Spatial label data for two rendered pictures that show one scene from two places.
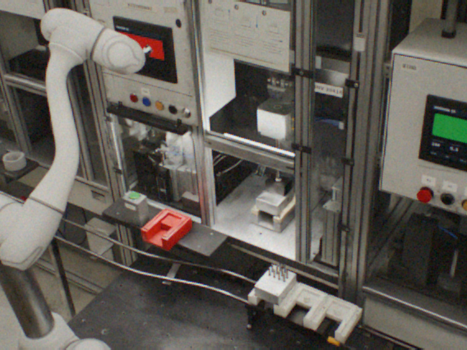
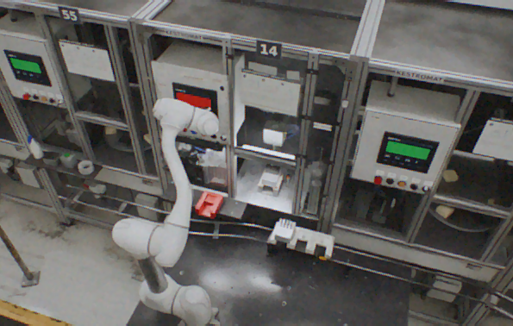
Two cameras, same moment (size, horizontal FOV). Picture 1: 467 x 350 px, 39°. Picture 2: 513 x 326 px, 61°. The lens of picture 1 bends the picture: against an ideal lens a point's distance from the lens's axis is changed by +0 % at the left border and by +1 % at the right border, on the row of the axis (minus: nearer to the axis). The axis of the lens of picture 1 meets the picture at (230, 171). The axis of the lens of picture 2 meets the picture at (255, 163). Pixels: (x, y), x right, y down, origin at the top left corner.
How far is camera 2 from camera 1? 0.75 m
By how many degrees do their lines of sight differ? 17
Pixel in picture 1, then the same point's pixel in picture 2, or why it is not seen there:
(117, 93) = not seen: hidden behind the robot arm
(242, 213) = (250, 185)
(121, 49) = (211, 123)
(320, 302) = (312, 237)
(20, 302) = (153, 277)
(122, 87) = not seen: hidden behind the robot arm
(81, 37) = (183, 117)
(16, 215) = (164, 236)
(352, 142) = (334, 153)
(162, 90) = not seen: hidden behind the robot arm
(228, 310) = (252, 246)
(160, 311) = (211, 253)
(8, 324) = (86, 266)
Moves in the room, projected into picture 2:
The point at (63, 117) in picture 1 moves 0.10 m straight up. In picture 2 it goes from (179, 169) to (177, 152)
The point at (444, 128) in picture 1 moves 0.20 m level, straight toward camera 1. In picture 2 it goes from (392, 148) to (400, 178)
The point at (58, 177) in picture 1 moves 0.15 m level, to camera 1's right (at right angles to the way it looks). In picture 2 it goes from (184, 208) to (218, 200)
